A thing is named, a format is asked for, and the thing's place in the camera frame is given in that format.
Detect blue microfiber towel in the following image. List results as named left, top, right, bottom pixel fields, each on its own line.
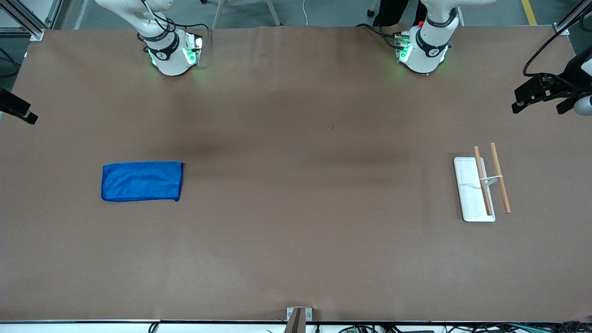
left=101, top=161, right=185, bottom=203

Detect white rack with wooden rods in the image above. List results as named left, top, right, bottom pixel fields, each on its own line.
left=453, top=142, right=512, bottom=222

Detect person in black trousers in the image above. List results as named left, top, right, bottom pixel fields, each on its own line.
left=368, top=0, right=428, bottom=27

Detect brown paper table cover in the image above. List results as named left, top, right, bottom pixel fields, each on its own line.
left=0, top=25, right=592, bottom=323

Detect grey stand legs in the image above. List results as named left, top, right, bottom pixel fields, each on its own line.
left=210, top=0, right=282, bottom=29

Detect black floor cable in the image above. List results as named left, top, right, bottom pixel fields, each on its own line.
left=0, top=46, right=22, bottom=78

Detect aluminium frame post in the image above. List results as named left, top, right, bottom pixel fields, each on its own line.
left=0, top=0, right=63, bottom=41
left=553, top=0, right=592, bottom=36

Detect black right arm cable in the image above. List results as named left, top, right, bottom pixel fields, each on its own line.
left=139, top=0, right=211, bottom=47

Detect cable bundle under table edge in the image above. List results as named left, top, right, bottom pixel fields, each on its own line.
left=338, top=321, right=592, bottom=333

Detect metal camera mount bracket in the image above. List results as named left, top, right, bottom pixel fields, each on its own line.
left=286, top=307, right=313, bottom=333

